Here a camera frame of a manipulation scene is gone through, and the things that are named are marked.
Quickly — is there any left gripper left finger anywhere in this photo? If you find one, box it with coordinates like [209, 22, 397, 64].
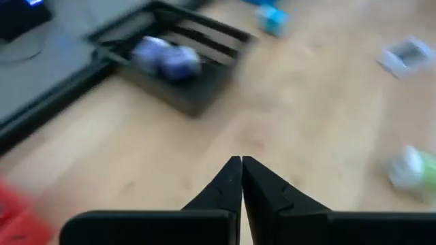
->
[59, 155, 243, 245]

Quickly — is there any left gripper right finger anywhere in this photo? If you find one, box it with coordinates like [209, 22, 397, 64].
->
[242, 155, 436, 245]

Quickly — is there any green wall charger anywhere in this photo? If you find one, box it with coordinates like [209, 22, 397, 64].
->
[386, 145, 436, 206]

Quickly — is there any purple wall charger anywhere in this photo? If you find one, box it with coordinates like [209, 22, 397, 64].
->
[130, 35, 171, 74]
[160, 45, 202, 82]

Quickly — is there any red case with screen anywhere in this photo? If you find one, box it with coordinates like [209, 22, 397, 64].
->
[0, 172, 52, 245]

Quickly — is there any white case with screen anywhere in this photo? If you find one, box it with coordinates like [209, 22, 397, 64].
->
[375, 35, 436, 80]

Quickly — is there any black plastic basket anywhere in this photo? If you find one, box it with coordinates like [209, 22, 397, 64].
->
[84, 0, 257, 119]

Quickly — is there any black device with blue light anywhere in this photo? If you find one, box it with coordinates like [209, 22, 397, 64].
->
[0, 0, 52, 41]

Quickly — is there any black aluminium table frame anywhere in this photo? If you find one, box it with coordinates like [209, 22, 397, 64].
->
[0, 0, 214, 156]

